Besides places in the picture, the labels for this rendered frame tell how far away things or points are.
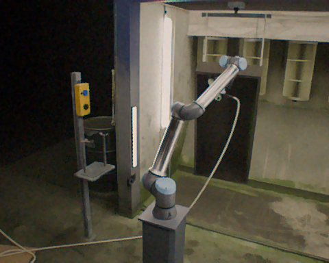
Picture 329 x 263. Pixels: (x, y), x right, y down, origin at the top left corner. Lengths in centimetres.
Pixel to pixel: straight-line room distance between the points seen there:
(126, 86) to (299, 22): 214
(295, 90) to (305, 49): 49
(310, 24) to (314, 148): 155
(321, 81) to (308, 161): 108
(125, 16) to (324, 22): 222
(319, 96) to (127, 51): 265
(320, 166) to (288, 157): 42
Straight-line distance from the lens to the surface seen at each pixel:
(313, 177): 401
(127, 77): 271
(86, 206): 284
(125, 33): 270
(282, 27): 372
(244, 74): 262
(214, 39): 392
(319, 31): 372
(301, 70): 377
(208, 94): 212
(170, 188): 207
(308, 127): 416
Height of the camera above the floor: 191
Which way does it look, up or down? 19 degrees down
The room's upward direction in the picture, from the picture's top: 2 degrees clockwise
